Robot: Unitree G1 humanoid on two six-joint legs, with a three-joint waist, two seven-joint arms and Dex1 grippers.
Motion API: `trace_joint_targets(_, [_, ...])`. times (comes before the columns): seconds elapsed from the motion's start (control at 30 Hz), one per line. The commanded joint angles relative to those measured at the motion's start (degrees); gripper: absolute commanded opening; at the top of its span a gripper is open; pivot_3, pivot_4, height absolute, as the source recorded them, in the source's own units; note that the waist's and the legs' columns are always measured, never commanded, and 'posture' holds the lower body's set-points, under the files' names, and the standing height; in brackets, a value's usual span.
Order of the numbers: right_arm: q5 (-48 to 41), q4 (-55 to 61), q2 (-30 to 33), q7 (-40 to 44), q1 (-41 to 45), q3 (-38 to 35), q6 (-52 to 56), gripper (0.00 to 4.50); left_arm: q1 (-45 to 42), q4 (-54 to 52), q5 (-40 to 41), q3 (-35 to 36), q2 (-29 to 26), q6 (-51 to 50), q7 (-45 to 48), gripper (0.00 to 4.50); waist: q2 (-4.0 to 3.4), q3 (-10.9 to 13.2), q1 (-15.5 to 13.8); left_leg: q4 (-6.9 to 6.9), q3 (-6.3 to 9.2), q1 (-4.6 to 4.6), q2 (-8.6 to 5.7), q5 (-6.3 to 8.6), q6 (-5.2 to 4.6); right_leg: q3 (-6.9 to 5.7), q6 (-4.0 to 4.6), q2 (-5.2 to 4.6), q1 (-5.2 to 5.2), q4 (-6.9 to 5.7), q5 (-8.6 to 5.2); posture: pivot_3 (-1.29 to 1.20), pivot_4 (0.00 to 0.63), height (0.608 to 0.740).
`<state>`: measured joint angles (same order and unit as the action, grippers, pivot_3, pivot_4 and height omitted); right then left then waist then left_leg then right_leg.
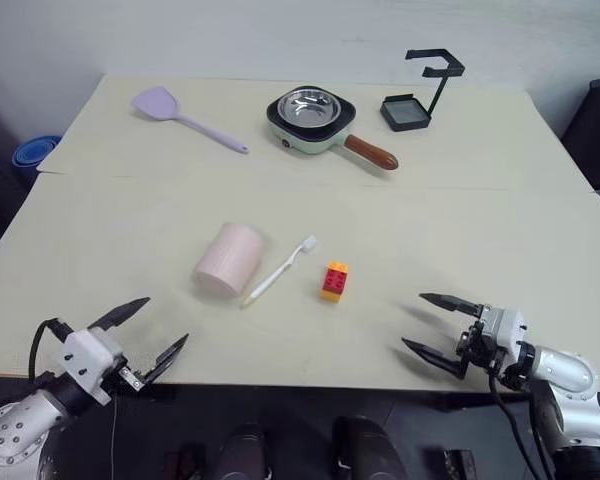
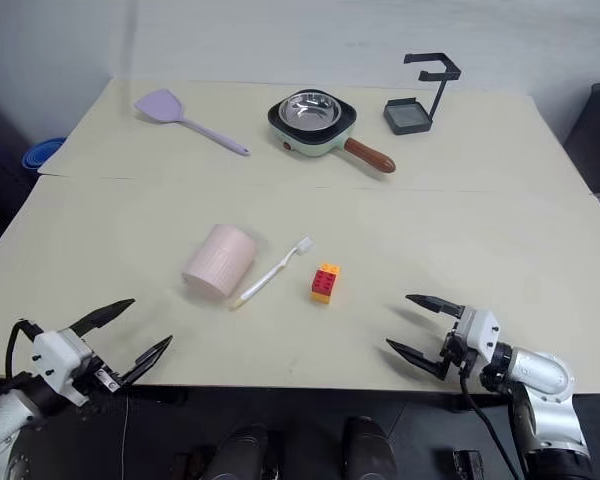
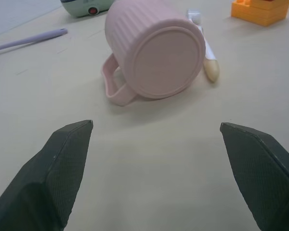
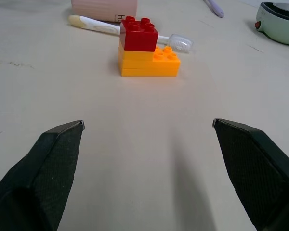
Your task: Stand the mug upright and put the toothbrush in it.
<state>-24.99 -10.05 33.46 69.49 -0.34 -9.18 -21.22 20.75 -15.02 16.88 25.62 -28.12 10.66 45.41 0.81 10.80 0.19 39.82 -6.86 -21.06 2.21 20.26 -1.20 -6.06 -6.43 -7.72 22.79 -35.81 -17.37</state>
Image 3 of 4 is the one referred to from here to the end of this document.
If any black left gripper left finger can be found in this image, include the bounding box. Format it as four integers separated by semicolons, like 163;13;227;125
0;119;94;231

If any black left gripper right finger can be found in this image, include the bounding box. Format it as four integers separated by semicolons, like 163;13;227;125
220;122;289;231

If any white cream toothbrush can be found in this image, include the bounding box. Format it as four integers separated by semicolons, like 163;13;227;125
185;9;220;83

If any lilac toothbrush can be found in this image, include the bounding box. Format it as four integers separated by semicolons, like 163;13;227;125
0;28;68;57

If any pink ribbed plastic mug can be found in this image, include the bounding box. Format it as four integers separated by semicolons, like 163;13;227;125
101;0;207;106

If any orange stepped plastic block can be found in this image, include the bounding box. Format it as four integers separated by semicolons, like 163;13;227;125
231;0;289;26

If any pale green appliance red button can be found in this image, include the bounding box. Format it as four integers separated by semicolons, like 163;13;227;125
60;0;119;18

